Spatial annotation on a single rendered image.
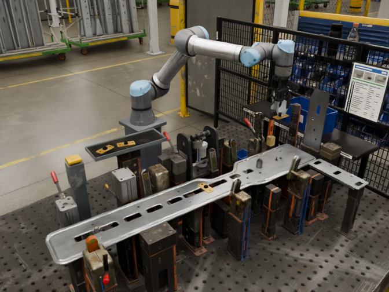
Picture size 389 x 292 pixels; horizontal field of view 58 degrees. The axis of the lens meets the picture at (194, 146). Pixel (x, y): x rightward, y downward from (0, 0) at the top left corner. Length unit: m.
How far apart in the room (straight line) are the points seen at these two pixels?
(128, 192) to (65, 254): 0.38
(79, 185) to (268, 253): 0.94
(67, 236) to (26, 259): 0.46
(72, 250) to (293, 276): 0.95
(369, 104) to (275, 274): 1.07
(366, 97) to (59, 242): 1.70
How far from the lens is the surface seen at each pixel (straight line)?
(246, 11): 3.97
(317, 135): 2.07
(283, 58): 1.68
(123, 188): 1.57
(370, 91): 2.17
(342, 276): 1.79
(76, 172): 1.66
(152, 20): 8.59
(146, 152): 2.10
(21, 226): 2.12
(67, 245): 1.44
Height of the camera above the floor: 1.93
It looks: 27 degrees down
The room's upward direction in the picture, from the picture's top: straight up
